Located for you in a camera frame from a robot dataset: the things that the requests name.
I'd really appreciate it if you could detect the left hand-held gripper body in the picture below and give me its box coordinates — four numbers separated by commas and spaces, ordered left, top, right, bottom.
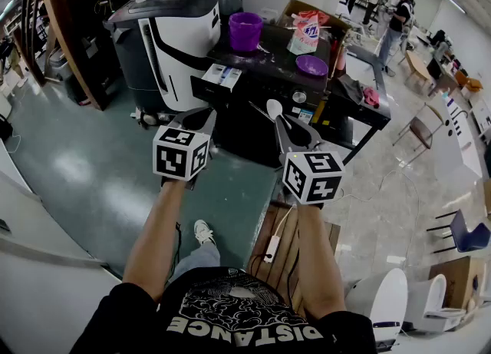
152, 118, 211, 191

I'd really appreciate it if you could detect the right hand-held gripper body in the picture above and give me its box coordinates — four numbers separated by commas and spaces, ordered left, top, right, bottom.
282, 140, 345, 207

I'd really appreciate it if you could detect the white plastic spoon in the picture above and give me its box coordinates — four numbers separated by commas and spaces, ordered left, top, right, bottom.
265, 98, 293, 131

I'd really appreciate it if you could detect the white detergent drawer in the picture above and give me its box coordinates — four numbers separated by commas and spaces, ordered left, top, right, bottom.
200, 62, 243, 94

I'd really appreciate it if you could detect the person's left forearm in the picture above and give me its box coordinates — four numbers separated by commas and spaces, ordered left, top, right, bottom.
121, 178, 197, 304

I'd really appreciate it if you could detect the person's right forearm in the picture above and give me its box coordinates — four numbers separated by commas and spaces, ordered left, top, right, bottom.
294, 202, 348, 322

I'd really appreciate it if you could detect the black washing machine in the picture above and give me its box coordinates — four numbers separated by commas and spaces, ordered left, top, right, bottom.
189, 24, 331, 171

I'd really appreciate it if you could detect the pink and green detergent bag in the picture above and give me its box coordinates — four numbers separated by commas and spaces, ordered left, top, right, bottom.
286, 10, 322, 56

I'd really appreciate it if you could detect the black side table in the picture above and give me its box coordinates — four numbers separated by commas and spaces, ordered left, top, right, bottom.
314, 71, 393, 167

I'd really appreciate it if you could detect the grey cloth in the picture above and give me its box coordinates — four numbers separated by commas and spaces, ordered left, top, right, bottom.
336, 74, 364, 104

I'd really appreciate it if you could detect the purple plastic bowl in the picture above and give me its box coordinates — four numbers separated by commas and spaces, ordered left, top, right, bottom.
295, 55, 329, 78

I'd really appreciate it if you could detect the pink cloth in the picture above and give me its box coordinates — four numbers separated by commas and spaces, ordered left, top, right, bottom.
362, 86, 381, 109

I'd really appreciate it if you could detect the wooden slatted stool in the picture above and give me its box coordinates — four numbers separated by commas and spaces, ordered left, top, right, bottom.
245, 200, 341, 309

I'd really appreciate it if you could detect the white and black appliance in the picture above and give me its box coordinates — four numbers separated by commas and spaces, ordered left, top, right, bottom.
102, 0, 222, 119

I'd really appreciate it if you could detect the white power strip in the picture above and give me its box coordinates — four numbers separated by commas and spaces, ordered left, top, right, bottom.
263, 234, 282, 264

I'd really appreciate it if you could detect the white sneaker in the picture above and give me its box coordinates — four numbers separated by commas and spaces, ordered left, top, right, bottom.
193, 218, 216, 246

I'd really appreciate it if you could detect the purple plastic bucket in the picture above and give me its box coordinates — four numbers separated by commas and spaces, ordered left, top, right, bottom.
228, 12, 264, 53

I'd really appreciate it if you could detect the open cardboard box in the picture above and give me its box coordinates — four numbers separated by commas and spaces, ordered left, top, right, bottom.
275, 0, 353, 45

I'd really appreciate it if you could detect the grey jeans leg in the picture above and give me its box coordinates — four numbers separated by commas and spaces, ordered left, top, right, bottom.
167, 242, 222, 288

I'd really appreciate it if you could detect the round wooden table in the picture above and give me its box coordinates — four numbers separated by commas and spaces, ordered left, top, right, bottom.
403, 49, 433, 85

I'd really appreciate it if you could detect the white toilet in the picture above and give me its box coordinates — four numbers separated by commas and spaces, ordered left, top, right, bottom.
405, 273, 473, 333
343, 266, 409, 348

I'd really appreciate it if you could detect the white counter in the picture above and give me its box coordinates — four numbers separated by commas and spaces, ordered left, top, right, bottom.
439, 93, 485, 179

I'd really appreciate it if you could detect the black printed t-shirt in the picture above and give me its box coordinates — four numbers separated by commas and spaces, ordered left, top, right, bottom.
68, 266, 379, 354

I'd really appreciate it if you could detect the blue chair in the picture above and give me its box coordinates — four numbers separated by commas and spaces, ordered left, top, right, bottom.
426, 208, 491, 256

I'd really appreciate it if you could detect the closed cardboard box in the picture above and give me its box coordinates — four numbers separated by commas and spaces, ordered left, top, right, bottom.
428, 255, 487, 309

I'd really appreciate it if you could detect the white floor cable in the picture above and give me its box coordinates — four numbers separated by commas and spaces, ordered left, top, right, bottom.
333, 168, 421, 269

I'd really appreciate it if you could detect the black cable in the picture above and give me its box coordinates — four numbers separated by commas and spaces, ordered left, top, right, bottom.
166, 220, 184, 283

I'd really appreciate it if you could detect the brown metal-frame chair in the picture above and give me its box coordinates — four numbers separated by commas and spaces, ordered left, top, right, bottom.
393, 101, 440, 165

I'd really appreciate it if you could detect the curved wooden frame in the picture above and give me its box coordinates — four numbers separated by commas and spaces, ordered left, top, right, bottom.
21, 0, 116, 112

